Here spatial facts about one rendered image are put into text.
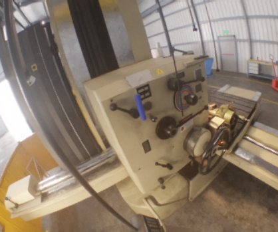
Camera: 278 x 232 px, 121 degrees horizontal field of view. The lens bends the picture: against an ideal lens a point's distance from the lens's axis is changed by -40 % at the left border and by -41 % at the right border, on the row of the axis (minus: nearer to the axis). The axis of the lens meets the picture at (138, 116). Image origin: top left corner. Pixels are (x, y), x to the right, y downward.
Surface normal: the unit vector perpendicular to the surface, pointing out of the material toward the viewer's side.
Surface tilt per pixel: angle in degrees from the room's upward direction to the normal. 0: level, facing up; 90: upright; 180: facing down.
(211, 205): 0
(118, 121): 90
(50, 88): 90
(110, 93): 45
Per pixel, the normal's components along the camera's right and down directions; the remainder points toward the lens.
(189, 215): -0.26, -0.85
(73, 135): 0.48, 0.29
